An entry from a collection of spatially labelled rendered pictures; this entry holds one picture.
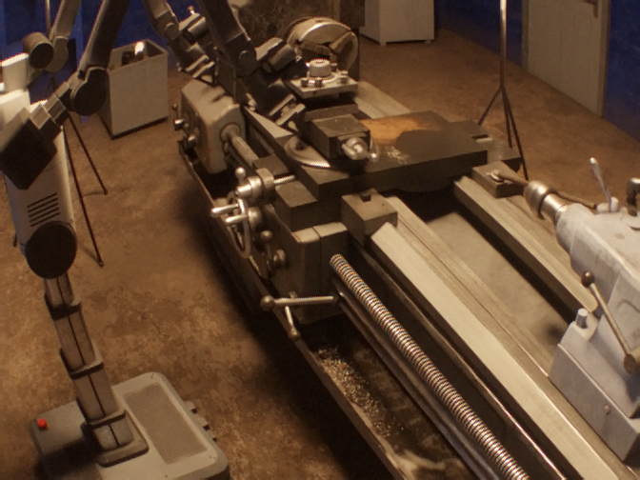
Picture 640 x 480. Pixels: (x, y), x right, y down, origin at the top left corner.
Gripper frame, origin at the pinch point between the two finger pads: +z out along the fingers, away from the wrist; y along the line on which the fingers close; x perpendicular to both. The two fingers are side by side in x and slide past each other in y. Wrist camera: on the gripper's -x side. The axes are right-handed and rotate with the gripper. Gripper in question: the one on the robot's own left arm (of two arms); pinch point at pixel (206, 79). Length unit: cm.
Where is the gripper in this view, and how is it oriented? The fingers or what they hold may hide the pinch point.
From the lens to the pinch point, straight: 190.0
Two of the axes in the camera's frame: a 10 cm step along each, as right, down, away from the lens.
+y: -5.8, -4.7, 6.7
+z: 4.1, 5.4, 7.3
